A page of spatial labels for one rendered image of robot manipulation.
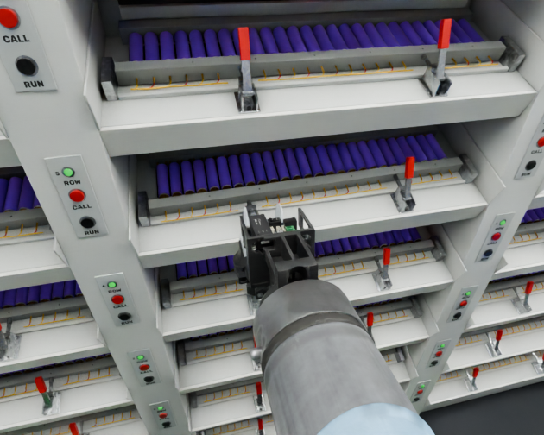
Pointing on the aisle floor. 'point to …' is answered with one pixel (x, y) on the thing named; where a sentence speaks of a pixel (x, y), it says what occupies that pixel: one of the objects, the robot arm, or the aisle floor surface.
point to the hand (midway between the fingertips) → (259, 230)
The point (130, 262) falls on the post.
